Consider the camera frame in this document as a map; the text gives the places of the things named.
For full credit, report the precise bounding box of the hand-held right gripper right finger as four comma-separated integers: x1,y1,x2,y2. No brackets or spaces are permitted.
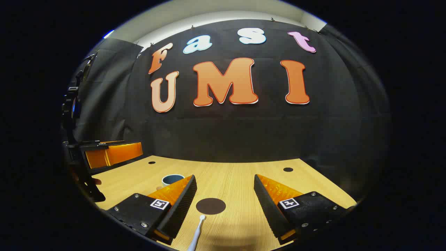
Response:
253,174,357,245

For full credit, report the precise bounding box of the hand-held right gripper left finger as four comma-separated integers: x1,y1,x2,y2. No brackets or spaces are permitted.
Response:
106,174,198,245

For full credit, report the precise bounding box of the dark brown round coaster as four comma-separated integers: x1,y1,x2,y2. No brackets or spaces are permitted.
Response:
196,198,226,215

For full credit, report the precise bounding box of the light blue cup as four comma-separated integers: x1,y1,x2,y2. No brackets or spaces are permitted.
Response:
162,174,185,187

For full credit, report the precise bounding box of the white toothbrush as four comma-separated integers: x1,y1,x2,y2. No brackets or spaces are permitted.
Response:
186,215,206,251

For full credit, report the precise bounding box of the wooden desktop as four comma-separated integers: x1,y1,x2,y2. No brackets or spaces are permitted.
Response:
89,155,357,251

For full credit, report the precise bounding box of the black backdrop cloth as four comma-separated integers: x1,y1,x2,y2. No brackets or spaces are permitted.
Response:
70,19,391,203

